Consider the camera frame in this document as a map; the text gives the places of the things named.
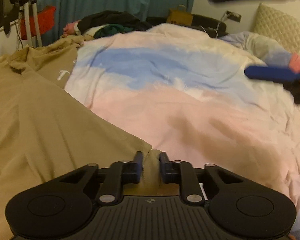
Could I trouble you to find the cream quilted pillow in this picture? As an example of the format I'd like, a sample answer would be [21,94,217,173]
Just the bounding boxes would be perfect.
[253,3,300,55]

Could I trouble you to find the red fuzzy cloth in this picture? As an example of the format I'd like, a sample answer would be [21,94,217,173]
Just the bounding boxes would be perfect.
[20,5,56,40]

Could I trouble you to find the black clothes pile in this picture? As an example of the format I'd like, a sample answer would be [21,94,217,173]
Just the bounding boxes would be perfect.
[77,10,153,33]

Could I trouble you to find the wall power socket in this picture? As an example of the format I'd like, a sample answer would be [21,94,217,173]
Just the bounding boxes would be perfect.
[226,10,242,23]

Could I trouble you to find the brown cardboard box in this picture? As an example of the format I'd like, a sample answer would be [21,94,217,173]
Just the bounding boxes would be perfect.
[166,4,193,26]

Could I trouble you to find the garment steamer on stand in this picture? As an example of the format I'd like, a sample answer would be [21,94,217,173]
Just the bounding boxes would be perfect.
[10,0,43,50]

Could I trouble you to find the green garment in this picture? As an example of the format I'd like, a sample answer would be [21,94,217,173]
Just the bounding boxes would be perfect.
[94,24,134,39]

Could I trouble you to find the pink blue white duvet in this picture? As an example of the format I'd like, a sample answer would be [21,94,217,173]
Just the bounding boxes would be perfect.
[65,24,300,239]

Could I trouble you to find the tan printed sweatshirt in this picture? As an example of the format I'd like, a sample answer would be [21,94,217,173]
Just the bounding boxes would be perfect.
[0,36,160,239]

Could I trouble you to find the pink garment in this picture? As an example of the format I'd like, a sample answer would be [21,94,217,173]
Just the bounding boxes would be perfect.
[63,20,81,36]

